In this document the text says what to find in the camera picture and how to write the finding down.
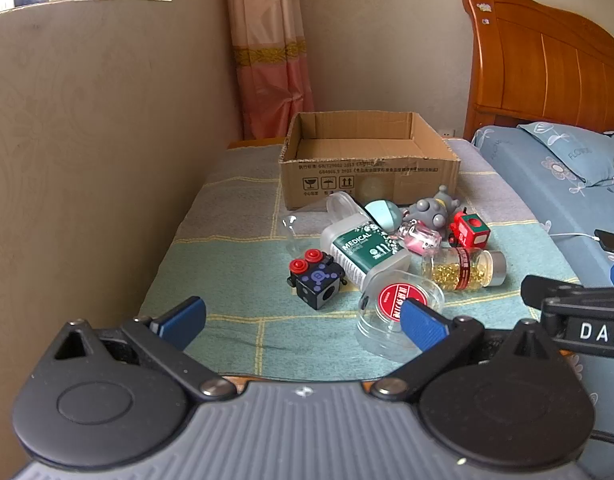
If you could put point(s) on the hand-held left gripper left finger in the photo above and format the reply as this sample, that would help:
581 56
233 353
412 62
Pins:
183 321

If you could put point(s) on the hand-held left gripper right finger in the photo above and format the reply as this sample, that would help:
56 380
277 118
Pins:
421 324

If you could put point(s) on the clear jar red label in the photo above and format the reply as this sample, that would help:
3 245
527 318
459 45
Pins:
382 325

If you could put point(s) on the gold capsule bottle silver cap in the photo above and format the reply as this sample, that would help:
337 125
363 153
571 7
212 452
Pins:
452 270

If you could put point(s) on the white bottle green label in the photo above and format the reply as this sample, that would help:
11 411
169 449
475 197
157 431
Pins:
367 250

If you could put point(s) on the red toy cube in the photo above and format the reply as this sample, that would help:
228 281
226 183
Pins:
469 230

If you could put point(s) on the black cube toy red buttons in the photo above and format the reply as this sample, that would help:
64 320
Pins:
317 285

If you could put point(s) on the grey spotted toy figure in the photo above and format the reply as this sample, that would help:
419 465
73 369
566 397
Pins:
429 212

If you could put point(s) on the teal egg-shaped ball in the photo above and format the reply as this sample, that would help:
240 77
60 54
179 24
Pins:
382 212

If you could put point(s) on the cardboard box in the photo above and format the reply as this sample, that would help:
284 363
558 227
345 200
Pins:
387 180

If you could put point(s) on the black phone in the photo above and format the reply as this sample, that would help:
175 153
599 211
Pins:
612 242

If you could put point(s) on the checked green grey blanket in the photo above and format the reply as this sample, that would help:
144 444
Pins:
227 270

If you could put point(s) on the blue floral bedsheet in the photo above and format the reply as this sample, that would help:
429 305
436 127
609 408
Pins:
527 185

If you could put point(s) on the blue floral pillow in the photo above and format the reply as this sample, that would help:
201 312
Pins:
567 150

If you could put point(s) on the round translucent lid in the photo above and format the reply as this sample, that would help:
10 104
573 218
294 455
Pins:
342 205

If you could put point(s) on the clear plastic piece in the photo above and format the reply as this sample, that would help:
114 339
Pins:
293 225

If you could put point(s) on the wooden headboard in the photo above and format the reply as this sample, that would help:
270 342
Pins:
537 60

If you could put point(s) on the pink patterned curtain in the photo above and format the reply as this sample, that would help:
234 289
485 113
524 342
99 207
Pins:
267 60

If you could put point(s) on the pale headboard sticker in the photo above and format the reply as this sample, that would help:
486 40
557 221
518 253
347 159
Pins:
484 7

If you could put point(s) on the white wall socket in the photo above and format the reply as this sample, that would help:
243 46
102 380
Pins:
447 132

